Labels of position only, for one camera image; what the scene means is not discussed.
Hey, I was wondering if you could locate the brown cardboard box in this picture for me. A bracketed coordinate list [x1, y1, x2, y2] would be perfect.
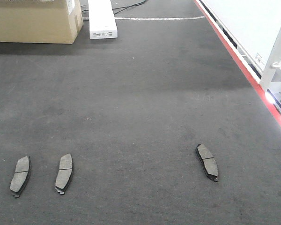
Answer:
[0, 0, 83, 44]

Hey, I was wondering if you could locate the red conveyor side rail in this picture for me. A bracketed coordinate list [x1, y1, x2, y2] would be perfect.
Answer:
[194, 0, 281, 127]

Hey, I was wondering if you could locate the dark grey conveyor belt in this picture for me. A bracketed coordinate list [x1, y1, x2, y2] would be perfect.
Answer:
[0, 0, 281, 225]

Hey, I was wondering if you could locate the grey brake pad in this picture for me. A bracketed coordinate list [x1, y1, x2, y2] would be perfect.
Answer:
[196, 144, 219, 182]
[55, 153, 74, 195]
[9, 156, 31, 198]

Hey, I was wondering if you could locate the white machine panel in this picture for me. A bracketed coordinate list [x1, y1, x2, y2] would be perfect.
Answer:
[198, 0, 281, 94]

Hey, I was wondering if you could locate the long white carton box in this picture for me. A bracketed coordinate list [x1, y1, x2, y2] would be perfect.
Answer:
[88, 0, 118, 40]

